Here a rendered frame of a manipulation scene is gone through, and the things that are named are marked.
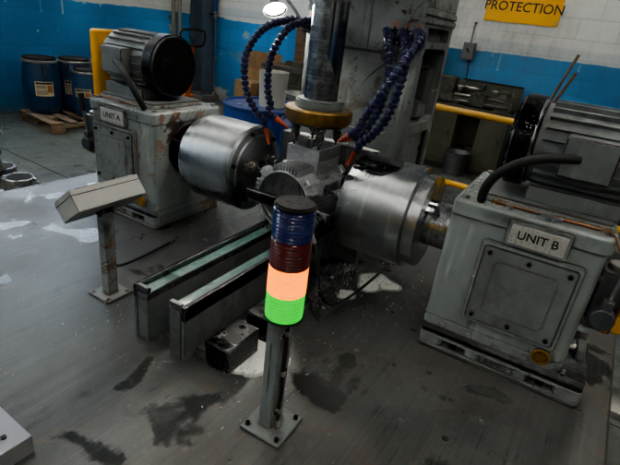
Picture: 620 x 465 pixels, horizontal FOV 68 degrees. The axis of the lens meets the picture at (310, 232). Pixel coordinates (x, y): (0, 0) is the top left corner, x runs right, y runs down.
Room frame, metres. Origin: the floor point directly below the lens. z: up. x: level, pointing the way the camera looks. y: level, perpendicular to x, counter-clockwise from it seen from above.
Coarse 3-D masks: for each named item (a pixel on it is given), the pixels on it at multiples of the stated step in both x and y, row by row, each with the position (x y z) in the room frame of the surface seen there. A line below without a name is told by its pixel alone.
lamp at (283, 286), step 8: (272, 272) 0.58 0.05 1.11; (280, 272) 0.57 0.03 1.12; (304, 272) 0.58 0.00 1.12; (272, 280) 0.58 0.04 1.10; (280, 280) 0.57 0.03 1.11; (288, 280) 0.57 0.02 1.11; (296, 280) 0.57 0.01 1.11; (304, 280) 0.58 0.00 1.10; (272, 288) 0.58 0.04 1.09; (280, 288) 0.57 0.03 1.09; (288, 288) 0.57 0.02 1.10; (296, 288) 0.57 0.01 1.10; (304, 288) 0.59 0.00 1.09; (280, 296) 0.57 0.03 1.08; (288, 296) 0.57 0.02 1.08; (296, 296) 0.57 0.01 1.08
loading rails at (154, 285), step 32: (256, 224) 1.15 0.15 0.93; (192, 256) 0.93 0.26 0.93; (224, 256) 0.98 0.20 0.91; (256, 256) 0.98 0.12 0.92; (320, 256) 1.20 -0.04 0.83; (160, 288) 0.80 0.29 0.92; (192, 288) 0.88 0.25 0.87; (224, 288) 0.82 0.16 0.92; (256, 288) 0.93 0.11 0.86; (160, 320) 0.80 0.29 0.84; (192, 320) 0.74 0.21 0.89; (224, 320) 0.83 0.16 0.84; (192, 352) 0.74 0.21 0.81
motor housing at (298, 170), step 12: (276, 168) 1.14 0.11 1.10; (288, 168) 1.13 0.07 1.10; (300, 168) 1.14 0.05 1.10; (312, 168) 1.17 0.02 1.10; (264, 180) 1.16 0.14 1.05; (276, 180) 1.22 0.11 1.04; (288, 180) 1.29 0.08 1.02; (300, 180) 1.11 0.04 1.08; (312, 180) 1.15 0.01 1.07; (324, 180) 1.19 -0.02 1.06; (336, 180) 1.20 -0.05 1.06; (276, 192) 1.23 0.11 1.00; (288, 192) 1.28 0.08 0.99; (312, 192) 1.12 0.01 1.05; (264, 204) 1.17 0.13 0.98; (324, 204) 1.14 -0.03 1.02
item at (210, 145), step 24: (216, 120) 1.32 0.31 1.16; (240, 120) 1.34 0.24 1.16; (192, 144) 1.26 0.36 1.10; (216, 144) 1.23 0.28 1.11; (240, 144) 1.22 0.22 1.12; (264, 144) 1.31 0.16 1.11; (192, 168) 1.24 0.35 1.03; (216, 168) 1.20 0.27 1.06; (240, 168) 1.22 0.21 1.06; (216, 192) 1.22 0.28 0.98; (240, 192) 1.23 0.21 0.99
